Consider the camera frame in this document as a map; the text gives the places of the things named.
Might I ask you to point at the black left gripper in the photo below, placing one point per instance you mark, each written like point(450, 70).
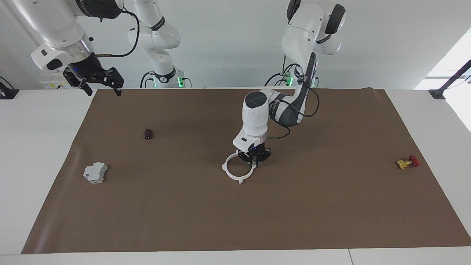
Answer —
point(257, 151)

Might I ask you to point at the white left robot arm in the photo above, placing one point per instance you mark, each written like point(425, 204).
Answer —
point(255, 114)

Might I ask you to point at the brown paper table mat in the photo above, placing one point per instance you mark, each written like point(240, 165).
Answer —
point(257, 213)

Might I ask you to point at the black camera stand base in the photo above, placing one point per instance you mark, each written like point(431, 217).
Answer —
point(7, 92)

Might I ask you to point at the small dark brown cylinder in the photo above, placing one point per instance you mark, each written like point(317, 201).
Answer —
point(148, 134)

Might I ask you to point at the white wall power strip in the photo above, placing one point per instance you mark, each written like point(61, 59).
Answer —
point(55, 84)

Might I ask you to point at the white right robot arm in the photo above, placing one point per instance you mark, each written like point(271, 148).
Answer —
point(55, 25)

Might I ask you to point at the black angled stand pole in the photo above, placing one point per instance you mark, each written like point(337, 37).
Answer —
point(450, 79)

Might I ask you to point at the white circuit breaker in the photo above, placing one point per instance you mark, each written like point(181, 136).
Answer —
point(95, 173)

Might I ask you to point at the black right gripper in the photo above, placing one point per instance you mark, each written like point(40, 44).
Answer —
point(88, 71)

